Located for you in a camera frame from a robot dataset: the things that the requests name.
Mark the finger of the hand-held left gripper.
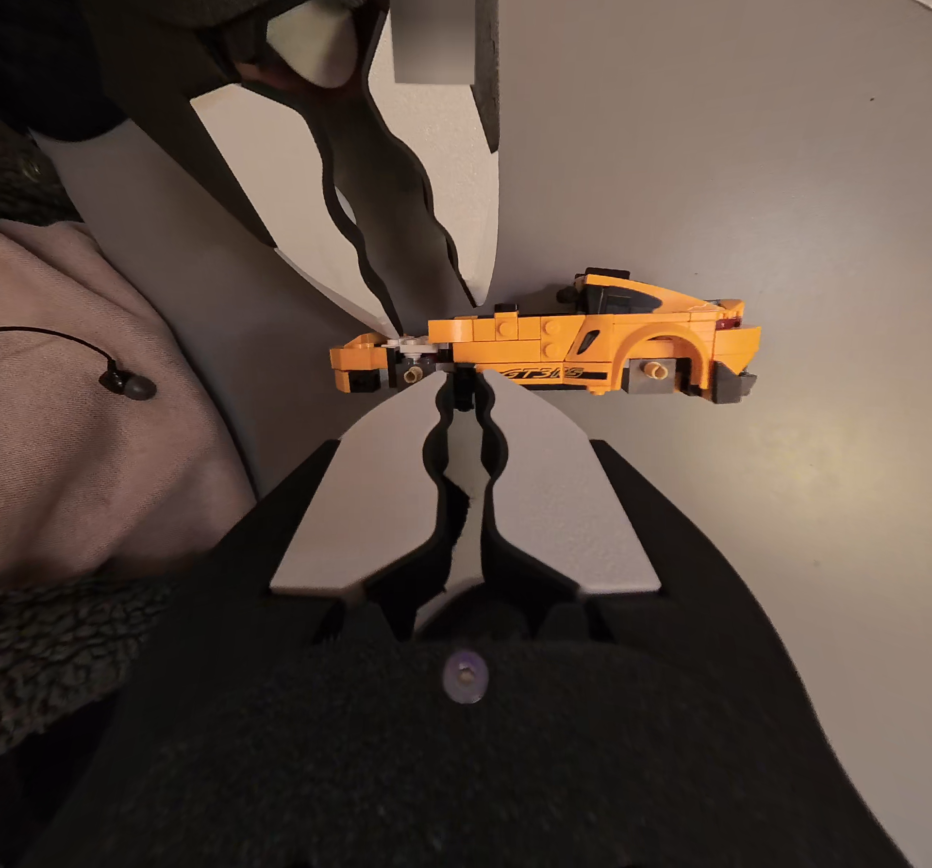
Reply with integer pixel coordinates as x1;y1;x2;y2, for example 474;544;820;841
367;56;505;309
189;80;406;337

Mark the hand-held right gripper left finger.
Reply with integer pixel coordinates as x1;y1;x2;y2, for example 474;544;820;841
269;371;450;599

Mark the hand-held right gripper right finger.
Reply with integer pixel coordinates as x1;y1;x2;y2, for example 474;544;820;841
479;369;664;598

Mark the orange lego car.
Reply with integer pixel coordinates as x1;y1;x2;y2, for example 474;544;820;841
330;266;764;414

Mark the person's left hand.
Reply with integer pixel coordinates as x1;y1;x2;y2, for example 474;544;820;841
236;58;296;89

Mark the beige hoodie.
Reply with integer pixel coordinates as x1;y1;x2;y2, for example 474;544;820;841
0;220;258;585

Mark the black wired earphone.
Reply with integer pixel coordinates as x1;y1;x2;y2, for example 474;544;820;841
0;327;158;402

